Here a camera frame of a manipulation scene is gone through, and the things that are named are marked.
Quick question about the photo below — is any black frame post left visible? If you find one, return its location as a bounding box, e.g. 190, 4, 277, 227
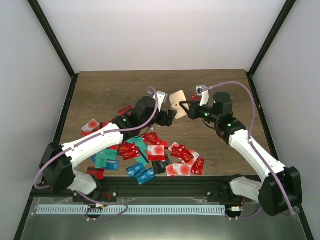
26, 0, 77, 78

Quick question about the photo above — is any teal VIP card lower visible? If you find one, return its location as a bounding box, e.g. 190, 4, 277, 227
95, 148, 118, 169

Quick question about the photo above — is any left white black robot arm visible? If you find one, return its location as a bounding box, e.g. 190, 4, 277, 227
39, 96, 177, 202

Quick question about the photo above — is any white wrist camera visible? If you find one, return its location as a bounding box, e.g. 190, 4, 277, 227
195, 85, 210, 107
152, 91, 168, 111

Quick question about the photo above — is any blue chip card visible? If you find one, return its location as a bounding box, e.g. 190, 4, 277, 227
105, 159, 120, 171

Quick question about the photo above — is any red white circle card centre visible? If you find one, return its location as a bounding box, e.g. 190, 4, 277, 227
147, 145, 166, 161

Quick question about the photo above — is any teal VIP card upper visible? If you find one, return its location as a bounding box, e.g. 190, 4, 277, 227
126, 137, 148, 152

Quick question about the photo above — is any black frame post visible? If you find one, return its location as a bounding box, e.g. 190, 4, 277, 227
248, 0, 298, 76
26, 0, 77, 78

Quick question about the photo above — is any blue vip card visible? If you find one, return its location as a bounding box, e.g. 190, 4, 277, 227
126, 162, 146, 179
136, 168, 156, 185

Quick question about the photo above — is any red card lone back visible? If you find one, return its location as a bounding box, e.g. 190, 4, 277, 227
190, 94, 199, 101

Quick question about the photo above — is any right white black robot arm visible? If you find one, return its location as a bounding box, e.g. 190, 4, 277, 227
179, 92, 303, 217

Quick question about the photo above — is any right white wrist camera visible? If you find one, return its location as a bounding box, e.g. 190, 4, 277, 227
195, 85, 210, 107

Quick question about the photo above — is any red white circle card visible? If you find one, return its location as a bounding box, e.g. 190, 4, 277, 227
147, 145, 166, 161
81, 119, 99, 133
165, 163, 192, 177

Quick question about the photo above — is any black card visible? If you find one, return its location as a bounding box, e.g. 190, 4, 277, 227
152, 160, 172, 175

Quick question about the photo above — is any red stripe card back left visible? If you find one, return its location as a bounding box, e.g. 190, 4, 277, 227
118, 105, 134, 115

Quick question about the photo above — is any black frame post right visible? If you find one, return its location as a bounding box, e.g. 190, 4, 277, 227
248, 0, 298, 76

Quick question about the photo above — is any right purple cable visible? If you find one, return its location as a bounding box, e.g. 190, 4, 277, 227
203, 81, 296, 221

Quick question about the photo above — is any black aluminium front rail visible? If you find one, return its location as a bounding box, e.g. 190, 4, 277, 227
32, 176, 297, 201

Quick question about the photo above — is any red card far right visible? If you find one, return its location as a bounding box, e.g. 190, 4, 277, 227
191, 157, 205, 176

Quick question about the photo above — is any dark red stripe card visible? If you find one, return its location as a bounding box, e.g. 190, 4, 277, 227
86, 166, 105, 180

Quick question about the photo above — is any red gold VIP card right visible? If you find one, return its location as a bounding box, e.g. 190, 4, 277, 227
170, 144, 194, 164

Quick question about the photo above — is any teal vip card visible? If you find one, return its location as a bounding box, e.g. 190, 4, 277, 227
126, 137, 148, 152
95, 148, 118, 169

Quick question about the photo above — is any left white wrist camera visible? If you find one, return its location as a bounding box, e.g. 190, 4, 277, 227
152, 91, 168, 111

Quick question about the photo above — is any red gold card top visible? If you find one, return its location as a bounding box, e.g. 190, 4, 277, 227
142, 132, 163, 146

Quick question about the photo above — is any red white circle card left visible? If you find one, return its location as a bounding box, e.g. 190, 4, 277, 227
81, 119, 99, 133

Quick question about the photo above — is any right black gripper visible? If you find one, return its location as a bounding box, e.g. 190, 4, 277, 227
179, 100, 220, 124

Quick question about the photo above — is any light blue slotted cable duct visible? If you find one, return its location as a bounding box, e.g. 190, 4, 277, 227
36, 204, 226, 216

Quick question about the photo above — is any red gold VIP card centre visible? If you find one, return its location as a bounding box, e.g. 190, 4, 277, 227
118, 142, 141, 161

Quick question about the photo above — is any red white circle card bottom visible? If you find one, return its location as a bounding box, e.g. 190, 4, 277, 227
165, 163, 192, 177

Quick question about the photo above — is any red gold vip card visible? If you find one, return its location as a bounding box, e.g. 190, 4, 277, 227
118, 142, 141, 161
170, 144, 194, 164

